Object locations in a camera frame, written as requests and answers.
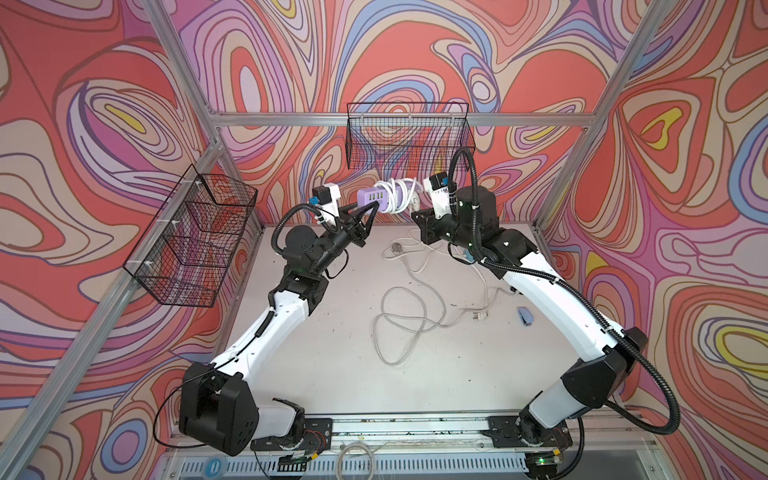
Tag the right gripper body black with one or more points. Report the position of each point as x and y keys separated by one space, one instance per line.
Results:
x=445 y=229

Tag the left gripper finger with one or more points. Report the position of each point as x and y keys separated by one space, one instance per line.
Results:
x=354 y=211
x=365 y=226

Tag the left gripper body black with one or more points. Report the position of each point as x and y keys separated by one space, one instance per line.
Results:
x=346 y=236

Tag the black power strip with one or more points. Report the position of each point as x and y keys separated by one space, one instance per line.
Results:
x=415 y=325

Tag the purple power strip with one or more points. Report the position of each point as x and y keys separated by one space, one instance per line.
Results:
x=394 y=196

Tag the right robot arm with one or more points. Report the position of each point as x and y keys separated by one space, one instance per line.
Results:
x=607 y=352

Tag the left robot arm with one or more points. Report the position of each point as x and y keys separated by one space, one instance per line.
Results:
x=218 y=405

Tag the small blue plug cover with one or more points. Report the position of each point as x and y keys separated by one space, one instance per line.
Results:
x=526 y=316

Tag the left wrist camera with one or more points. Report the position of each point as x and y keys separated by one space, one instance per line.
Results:
x=326 y=198

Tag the black wire basket back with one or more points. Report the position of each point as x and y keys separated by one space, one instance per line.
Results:
x=406 y=138

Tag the black wire basket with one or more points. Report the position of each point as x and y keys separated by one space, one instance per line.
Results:
x=185 y=256
x=406 y=138

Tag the black wire basket left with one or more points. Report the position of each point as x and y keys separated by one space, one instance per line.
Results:
x=185 y=256

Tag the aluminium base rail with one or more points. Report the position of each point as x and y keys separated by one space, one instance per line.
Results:
x=463 y=445

